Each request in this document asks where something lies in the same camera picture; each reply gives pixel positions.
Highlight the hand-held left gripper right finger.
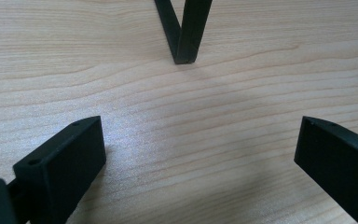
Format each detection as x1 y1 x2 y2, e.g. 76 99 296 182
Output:
294 116 358 224

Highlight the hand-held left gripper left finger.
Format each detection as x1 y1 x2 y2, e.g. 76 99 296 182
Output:
12 115 107 224

